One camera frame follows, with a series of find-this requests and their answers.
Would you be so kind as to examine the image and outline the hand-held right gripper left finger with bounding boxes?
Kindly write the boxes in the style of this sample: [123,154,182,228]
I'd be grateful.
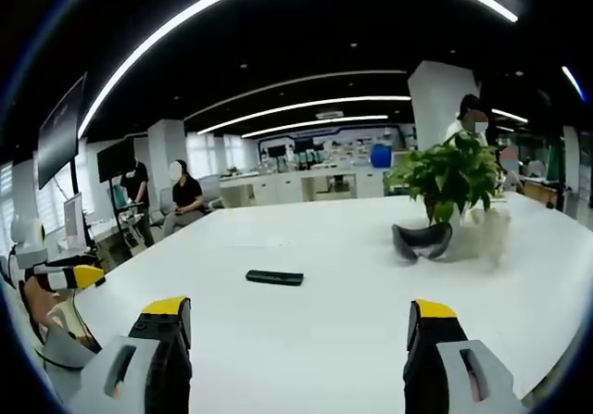
[68,295,194,414]

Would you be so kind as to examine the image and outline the long curved ceiling light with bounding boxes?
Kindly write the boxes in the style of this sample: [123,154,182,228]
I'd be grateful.
[77,0,520,139]

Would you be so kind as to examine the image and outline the black screen on stand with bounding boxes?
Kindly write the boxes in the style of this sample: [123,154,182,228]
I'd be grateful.
[96,137,136,184]

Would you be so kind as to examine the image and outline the white counter cabinets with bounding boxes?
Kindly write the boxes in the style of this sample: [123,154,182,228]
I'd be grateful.
[219,167,386,207]

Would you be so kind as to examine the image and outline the white fluffy object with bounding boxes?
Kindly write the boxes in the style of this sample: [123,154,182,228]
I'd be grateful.
[451,207,513,268]

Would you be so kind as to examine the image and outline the blue barrel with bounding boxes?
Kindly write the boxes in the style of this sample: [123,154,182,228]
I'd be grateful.
[370,142,394,170]

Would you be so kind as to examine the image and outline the white desktop monitor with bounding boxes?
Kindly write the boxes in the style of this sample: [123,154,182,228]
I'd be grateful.
[62,192,88,250]

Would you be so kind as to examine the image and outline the thin black cable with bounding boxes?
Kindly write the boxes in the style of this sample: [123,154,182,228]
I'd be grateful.
[71,288,103,353]

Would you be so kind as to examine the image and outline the black remote control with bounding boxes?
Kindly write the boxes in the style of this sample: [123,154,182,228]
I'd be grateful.
[246,269,305,288]

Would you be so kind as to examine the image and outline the green potted plant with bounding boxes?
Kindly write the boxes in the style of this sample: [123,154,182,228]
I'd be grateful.
[383,131,505,226]

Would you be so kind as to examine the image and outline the black and grey headset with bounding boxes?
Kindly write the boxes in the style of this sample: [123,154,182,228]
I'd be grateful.
[391,222,454,262]

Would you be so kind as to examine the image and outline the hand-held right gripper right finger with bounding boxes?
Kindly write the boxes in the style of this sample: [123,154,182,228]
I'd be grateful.
[402,298,527,414]

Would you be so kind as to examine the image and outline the large dark wall screen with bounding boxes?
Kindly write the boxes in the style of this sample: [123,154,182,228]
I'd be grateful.
[36,72,88,191]

